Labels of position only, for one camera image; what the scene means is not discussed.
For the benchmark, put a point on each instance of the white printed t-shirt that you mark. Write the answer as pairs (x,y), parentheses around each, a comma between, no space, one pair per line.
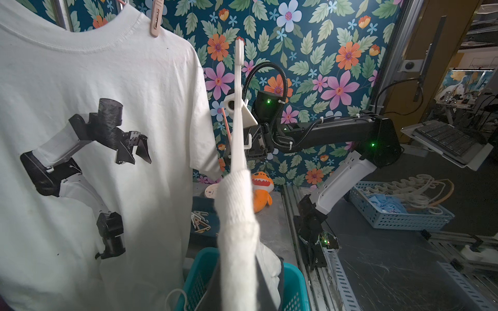
(49,244)

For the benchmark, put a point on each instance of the teal laundry basket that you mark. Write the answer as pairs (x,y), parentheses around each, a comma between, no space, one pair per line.
(251,276)

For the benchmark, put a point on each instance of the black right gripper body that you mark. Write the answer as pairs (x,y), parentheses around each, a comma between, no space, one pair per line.
(259,138)

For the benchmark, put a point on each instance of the white plastic hanger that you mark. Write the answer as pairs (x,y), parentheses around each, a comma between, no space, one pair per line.
(241,139)

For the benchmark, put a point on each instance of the beige clothespin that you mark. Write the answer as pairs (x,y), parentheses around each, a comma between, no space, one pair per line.
(156,17)

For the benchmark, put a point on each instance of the teal clothespin tray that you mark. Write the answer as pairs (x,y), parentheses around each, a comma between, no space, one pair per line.
(205,223)

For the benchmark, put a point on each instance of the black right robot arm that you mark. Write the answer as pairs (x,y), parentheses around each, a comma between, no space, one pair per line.
(329,151)

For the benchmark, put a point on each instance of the plain white t-shirt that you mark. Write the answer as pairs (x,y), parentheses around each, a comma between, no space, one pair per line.
(234,205)

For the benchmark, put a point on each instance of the white steel clothes rack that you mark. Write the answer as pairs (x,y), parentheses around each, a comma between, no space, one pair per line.
(62,14)

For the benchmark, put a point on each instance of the pink clothespin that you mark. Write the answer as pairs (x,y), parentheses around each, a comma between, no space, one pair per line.
(227,127)

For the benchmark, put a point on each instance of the orange plush toy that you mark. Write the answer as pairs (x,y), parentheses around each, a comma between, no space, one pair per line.
(263,185)

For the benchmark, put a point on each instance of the white perforated basket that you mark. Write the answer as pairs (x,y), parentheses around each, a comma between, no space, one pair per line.
(383,212)

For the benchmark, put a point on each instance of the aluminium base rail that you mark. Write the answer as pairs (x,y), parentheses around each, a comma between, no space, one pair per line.
(328,287)

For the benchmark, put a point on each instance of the black keyboard on stand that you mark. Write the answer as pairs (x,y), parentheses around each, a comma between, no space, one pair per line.
(451,143)

